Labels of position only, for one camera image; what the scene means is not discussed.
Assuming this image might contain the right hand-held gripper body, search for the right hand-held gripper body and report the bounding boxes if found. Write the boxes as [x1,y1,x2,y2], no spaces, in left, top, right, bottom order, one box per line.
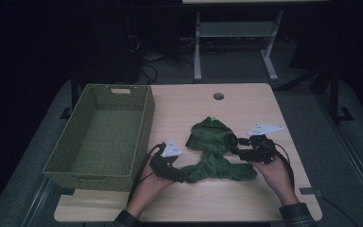
[247,123,285,166]

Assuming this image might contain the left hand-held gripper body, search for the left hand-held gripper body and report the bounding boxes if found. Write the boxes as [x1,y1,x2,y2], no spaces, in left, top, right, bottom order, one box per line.
[149,138,183,181]

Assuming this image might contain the green knitted garment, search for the green knitted garment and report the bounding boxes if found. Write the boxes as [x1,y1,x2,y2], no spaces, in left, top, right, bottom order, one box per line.
[180,116,258,184]

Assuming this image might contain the green woven basket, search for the green woven basket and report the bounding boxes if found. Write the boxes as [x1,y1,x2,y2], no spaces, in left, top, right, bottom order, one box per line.
[42,83,156,193]

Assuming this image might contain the person's left hand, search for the person's left hand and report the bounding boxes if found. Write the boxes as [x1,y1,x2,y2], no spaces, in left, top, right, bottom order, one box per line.
[134,160,175,206]

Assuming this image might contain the person's right hand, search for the person's right hand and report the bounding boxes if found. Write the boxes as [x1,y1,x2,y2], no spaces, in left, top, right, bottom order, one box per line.
[251,155,293,198]

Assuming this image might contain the grey tape strip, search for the grey tape strip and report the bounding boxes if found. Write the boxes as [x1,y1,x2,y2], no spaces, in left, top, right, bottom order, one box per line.
[299,186,323,196]

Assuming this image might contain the black stand leg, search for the black stand leg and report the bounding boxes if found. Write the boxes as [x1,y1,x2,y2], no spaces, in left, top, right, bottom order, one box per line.
[60,69,80,120]
[327,67,355,124]

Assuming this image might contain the grey metal stand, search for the grey metal stand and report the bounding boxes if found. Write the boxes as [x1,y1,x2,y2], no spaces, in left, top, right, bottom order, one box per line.
[193,9,285,82]

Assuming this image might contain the right hand-held gripper cable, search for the right hand-held gripper cable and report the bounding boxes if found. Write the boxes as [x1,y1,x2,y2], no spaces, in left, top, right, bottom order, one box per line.
[264,140,296,191]

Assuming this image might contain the hand-held gripper cable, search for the hand-held gripper cable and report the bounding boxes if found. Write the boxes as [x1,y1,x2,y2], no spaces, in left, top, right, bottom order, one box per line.
[127,142,166,203]
[264,140,296,191]

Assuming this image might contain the left hand-held gripper cable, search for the left hand-held gripper cable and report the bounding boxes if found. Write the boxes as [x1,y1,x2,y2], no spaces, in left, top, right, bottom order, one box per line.
[127,142,166,203]

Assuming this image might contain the tangle of floor cables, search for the tangle of floor cables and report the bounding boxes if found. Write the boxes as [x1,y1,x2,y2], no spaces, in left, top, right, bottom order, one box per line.
[126,34,197,85]

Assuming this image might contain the metal floor rail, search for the metal floor rail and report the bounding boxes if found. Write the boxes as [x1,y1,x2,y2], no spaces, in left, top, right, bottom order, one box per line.
[315,94,363,218]
[22,176,55,227]

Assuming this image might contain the black floor cable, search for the black floor cable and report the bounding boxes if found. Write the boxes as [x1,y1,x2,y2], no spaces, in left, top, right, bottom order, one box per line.
[320,196,360,227]

